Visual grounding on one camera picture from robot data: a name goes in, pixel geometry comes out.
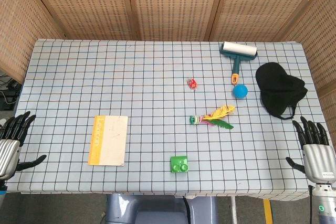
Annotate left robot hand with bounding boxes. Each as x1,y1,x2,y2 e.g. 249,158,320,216
0,111,47,182

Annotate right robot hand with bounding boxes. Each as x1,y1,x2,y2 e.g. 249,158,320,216
285,116,336,184

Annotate colourful feather shuttlecock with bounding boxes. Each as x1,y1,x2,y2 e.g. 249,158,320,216
190,105,236,131

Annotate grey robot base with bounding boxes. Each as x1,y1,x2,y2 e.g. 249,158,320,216
104,194,219,224

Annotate black cap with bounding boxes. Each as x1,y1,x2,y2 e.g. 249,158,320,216
255,62,308,120

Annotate blue ball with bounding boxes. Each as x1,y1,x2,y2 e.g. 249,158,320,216
232,84,248,100

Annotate yellow Lexicon notebook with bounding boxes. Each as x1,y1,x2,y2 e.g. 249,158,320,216
87,115,129,167

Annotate teal lint roller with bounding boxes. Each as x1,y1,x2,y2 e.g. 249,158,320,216
219,41,258,85

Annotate blue checkered tablecloth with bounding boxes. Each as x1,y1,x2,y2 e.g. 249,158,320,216
5,38,326,200

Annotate green toy brick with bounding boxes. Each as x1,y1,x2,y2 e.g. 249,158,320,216
170,155,189,174

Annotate wooden folding screen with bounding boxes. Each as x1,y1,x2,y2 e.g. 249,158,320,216
0,0,336,141

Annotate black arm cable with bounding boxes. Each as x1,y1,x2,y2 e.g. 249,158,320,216
308,185,314,224

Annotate black cables on floor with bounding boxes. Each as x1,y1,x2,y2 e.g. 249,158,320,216
0,70,22,111

